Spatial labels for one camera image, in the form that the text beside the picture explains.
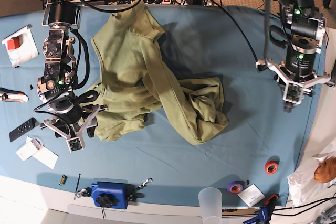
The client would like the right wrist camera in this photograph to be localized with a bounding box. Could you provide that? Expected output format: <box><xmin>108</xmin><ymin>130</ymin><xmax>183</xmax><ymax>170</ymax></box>
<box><xmin>66</xmin><ymin>137</ymin><xmax>85</xmax><ymax>153</ymax></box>

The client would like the silver carabiner clip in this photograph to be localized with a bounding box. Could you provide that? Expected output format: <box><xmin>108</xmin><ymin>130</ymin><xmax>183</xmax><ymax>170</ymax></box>
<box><xmin>136</xmin><ymin>177</ymin><xmax>153</xmax><ymax>190</ymax></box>

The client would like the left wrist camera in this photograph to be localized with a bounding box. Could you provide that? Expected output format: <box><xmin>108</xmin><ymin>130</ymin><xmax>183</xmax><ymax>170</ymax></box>
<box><xmin>282</xmin><ymin>82</ymin><xmax>304</xmax><ymax>105</ymax></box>

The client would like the black remote control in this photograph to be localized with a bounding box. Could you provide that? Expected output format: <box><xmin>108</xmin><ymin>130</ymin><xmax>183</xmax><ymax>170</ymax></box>
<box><xmin>9</xmin><ymin>117</ymin><xmax>38</xmax><ymax>142</ymax></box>

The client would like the white card box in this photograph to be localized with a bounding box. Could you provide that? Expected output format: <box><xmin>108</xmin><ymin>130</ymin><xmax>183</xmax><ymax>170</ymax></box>
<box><xmin>16</xmin><ymin>136</ymin><xmax>43</xmax><ymax>161</ymax></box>

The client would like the small green battery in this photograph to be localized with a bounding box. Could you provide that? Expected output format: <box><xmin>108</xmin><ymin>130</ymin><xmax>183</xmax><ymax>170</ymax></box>
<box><xmin>59</xmin><ymin>175</ymin><xmax>67</xmax><ymax>186</ymax></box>

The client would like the white plastic bag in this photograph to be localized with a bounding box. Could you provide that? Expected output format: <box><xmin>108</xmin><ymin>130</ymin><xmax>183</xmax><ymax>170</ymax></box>
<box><xmin>287</xmin><ymin>140</ymin><xmax>335</xmax><ymax>207</ymax></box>

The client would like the small orange box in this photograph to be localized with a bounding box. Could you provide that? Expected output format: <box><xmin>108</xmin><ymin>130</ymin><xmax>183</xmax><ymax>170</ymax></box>
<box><xmin>7</xmin><ymin>38</ymin><xmax>20</xmax><ymax>50</ymax></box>

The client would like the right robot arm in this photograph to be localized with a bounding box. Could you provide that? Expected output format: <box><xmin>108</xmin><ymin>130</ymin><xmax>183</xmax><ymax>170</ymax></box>
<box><xmin>34</xmin><ymin>0</ymin><xmax>107</xmax><ymax>140</ymax></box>

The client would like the blue clamp mount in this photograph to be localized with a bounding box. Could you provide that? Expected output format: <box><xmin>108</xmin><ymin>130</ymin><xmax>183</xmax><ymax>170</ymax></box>
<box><xmin>91</xmin><ymin>182</ymin><xmax>137</xmax><ymax>209</ymax></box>

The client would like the purple tape roll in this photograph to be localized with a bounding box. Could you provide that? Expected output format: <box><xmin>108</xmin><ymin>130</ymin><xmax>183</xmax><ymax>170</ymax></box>
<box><xmin>226</xmin><ymin>181</ymin><xmax>245</xmax><ymax>194</ymax></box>

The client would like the white printed card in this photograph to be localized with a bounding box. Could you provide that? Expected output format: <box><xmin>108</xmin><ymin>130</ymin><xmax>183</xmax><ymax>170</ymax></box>
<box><xmin>238</xmin><ymin>184</ymin><xmax>265</xmax><ymax>207</ymax></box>

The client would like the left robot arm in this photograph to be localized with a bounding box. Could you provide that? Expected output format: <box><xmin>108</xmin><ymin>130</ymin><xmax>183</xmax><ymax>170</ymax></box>
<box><xmin>256</xmin><ymin>0</ymin><xmax>335</xmax><ymax>112</ymax></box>

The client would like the translucent plastic cup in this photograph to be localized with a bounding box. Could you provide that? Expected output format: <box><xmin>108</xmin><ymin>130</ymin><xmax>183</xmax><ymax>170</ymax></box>
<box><xmin>198</xmin><ymin>187</ymin><xmax>222</xmax><ymax>224</ymax></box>

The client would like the black zip tie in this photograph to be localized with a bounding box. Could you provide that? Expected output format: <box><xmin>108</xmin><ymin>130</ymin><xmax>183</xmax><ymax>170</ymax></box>
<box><xmin>73</xmin><ymin>173</ymin><xmax>81</xmax><ymax>200</ymax></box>

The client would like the orange tape roll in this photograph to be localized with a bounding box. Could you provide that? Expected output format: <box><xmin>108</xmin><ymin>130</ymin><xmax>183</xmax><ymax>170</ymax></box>
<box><xmin>264</xmin><ymin>161</ymin><xmax>279</xmax><ymax>175</ymax></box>

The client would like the orange white utility knife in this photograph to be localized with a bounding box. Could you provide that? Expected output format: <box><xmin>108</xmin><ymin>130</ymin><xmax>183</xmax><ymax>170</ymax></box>
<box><xmin>1</xmin><ymin>88</ymin><xmax>29</xmax><ymax>103</ymax></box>

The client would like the olive green t-shirt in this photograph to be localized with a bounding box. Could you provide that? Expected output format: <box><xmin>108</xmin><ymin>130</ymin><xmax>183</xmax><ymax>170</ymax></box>
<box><xmin>91</xmin><ymin>2</ymin><xmax>228</xmax><ymax>145</ymax></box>

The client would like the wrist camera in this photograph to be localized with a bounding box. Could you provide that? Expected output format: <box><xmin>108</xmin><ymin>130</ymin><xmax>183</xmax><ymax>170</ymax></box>
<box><xmin>282</xmin><ymin>82</ymin><xmax>304</xmax><ymax>105</ymax></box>
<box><xmin>66</xmin><ymin>137</ymin><xmax>85</xmax><ymax>153</ymax></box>

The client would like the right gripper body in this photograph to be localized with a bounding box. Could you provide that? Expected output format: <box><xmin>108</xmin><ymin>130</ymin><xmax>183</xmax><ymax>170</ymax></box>
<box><xmin>40</xmin><ymin>103</ymin><xmax>108</xmax><ymax>140</ymax></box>

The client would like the brown bread roll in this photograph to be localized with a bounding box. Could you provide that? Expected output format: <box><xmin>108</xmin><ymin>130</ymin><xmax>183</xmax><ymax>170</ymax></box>
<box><xmin>314</xmin><ymin>157</ymin><xmax>336</xmax><ymax>184</ymax></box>

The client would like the white paper card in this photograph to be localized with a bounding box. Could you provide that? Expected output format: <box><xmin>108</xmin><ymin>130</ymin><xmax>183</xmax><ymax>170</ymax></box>
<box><xmin>33</xmin><ymin>146</ymin><xmax>58</xmax><ymax>169</ymax></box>

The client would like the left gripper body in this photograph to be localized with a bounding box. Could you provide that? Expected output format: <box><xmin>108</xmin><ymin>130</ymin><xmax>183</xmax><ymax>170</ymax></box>
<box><xmin>256</xmin><ymin>47</ymin><xmax>335</xmax><ymax>95</ymax></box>

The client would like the blue spring clamp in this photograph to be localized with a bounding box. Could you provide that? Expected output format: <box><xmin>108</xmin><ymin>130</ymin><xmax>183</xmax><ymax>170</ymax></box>
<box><xmin>243</xmin><ymin>194</ymin><xmax>279</xmax><ymax>224</ymax></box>

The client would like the blue table cloth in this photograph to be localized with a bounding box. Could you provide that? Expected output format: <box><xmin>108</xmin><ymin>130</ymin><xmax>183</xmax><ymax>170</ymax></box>
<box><xmin>1</xmin><ymin>5</ymin><xmax>321</xmax><ymax>207</ymax></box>

